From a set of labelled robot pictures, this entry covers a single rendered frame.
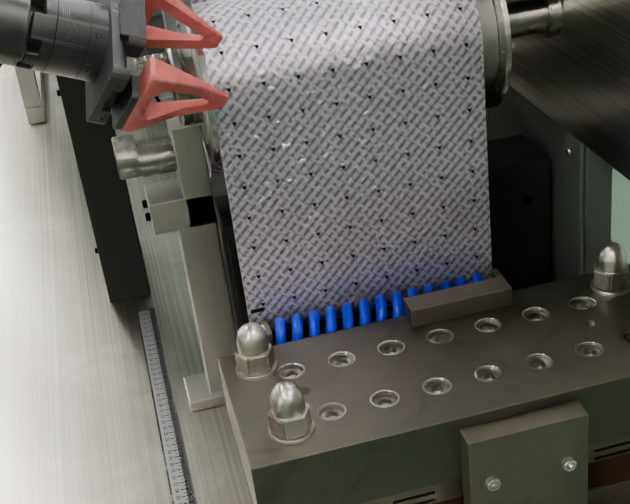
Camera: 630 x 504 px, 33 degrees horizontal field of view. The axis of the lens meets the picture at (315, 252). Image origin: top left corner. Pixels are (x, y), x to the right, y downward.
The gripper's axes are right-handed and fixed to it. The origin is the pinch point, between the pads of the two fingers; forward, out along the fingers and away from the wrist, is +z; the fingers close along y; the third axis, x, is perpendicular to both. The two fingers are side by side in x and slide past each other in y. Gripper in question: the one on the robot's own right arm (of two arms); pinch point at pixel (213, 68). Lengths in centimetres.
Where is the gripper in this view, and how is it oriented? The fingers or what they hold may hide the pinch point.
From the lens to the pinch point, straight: 85.0
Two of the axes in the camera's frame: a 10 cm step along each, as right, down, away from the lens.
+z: 8.9, 1.3, 4.5
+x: 4.5, -4.8, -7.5
